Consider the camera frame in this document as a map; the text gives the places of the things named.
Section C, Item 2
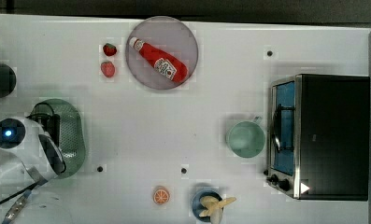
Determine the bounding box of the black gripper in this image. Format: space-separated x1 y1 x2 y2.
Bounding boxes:
36 114 61 146

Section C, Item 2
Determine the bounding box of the green plastic strainer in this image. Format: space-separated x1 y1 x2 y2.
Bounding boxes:
29 99 86 179

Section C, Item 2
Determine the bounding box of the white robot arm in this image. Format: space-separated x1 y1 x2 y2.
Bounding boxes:
0 117 66 224

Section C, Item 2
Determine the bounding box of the pink toy strawberry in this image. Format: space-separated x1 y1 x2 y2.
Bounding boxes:
100 61 116 77

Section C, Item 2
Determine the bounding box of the dark red toy strawberry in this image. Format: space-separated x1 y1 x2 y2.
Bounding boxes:
103 43 117 57

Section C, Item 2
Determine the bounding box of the red ketchup bottle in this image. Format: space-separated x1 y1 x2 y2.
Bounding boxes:
129 36 188 83

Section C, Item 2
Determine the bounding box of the toy orange slice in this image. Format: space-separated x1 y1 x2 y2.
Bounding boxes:
152 186 170 205

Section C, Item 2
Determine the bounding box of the grey round plate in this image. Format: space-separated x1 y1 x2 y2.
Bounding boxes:
125 16 198 90

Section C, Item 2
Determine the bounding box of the toy peeled banana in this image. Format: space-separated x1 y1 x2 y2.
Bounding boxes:
199 196 236 224

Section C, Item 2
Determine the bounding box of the green plastic cup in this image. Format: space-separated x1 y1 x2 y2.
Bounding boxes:
225 116 265 158

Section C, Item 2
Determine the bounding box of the black toaster oven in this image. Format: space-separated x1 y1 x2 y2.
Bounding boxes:
264 74 370 201

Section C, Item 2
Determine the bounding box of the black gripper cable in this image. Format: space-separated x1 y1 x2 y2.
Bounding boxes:
25 102 56 120

